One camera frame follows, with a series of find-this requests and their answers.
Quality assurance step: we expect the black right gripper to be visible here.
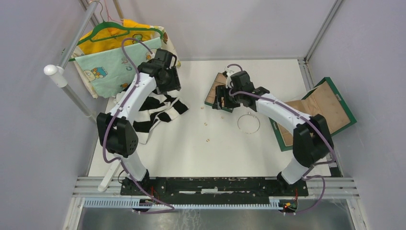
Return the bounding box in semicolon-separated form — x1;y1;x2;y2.
212;85;243;110

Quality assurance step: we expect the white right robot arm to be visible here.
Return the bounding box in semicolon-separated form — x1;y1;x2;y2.
212;68;334;196

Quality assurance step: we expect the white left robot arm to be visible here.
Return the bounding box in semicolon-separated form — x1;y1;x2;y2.
96;48;181;195

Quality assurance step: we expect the green jewelry tray with compartments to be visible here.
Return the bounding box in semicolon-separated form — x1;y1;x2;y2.
204;73;233;113

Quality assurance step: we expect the open green jewelry box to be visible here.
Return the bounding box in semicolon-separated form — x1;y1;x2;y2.
285;77;357;136

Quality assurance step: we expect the black white striped cloth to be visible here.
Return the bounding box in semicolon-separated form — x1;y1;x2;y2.
133;91;189;145

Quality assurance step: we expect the yellow cartoon garment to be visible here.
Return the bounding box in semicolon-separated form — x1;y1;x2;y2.
70;19;176;98

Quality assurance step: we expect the green clothes hanger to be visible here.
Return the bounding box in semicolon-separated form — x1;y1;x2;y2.
77;19;165;55

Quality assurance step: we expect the mint cartoon print cloth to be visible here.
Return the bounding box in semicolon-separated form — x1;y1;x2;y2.
74;38;161;98

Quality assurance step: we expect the silver clothes rack pole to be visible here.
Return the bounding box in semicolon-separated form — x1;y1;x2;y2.
43;0;105;130

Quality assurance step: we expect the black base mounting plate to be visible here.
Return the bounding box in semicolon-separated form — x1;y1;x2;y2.
140;177;309;205

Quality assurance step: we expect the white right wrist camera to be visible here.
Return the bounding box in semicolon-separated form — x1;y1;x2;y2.
223;67;234;88

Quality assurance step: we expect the silver hoop necklace with pearls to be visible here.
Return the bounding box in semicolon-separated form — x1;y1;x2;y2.
237;112;261;135

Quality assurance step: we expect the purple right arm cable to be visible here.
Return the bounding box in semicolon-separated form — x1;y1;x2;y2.
226;63;336;215

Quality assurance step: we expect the white slotted cable duct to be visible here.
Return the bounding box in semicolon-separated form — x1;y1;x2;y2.
83;198;283;210

